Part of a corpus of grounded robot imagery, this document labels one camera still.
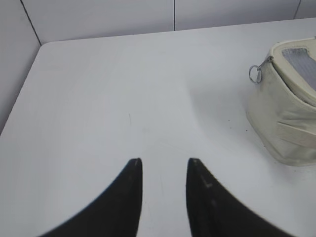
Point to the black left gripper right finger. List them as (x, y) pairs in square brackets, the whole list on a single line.
[(214, 212)]

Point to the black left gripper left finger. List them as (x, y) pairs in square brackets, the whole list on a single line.
[(115, 213)]

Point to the cream fabric zipper bag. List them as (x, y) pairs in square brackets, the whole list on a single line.
[(282, 109)]

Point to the silver ring zipper pull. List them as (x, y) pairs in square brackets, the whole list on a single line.
[(255, 73)]

